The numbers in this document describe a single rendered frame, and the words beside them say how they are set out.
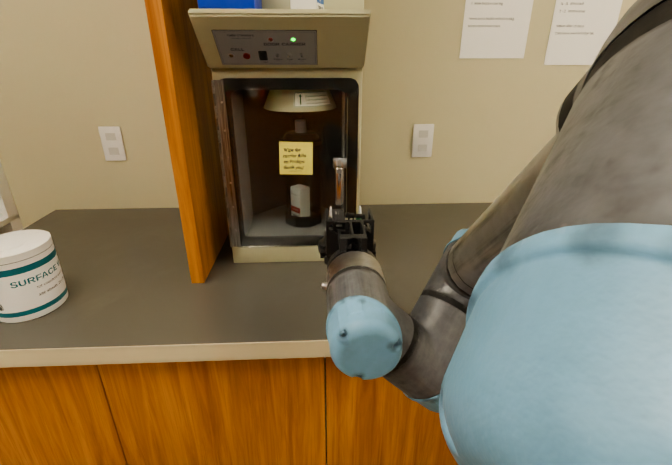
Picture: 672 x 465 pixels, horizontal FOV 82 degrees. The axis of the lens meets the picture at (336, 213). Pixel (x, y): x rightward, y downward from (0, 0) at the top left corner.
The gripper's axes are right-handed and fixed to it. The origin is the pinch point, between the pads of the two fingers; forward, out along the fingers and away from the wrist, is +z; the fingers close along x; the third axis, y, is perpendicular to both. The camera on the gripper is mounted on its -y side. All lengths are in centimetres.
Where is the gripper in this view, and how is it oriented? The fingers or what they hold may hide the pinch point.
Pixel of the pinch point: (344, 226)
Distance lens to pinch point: 71.5
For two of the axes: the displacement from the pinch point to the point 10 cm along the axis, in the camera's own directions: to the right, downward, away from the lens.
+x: -10.0, 0.2, -0.4
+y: 0.0, -9.3, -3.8
